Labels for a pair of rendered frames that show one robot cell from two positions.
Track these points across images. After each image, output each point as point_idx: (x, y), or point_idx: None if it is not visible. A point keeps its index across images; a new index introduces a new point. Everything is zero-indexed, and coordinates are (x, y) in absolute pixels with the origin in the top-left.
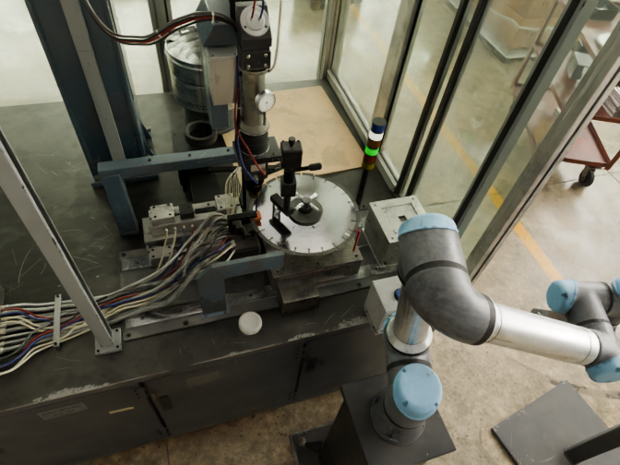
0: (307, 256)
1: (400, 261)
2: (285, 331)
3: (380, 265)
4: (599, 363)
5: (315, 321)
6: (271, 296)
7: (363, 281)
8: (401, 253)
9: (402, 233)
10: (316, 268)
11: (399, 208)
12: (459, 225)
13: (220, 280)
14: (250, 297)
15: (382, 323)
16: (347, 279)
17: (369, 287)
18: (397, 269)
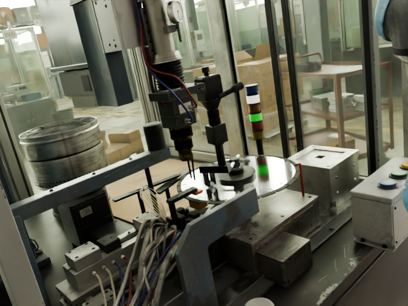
0: (275, 192)
1: (407, 25)
2: (305, 299)
3: (331, 209)
4: None
5: (325, 274)
6: (258, 278)
7: (331, 226)
8: (404, 12)
9: (388, 2)
10: (285, 218)
11: (309, 154)
12: (376, 115)
13: (203, 249)
14: (237, 291)
15: (393, 225)
16: (316, 230)
17: (341, 226)
18: (402, 54)
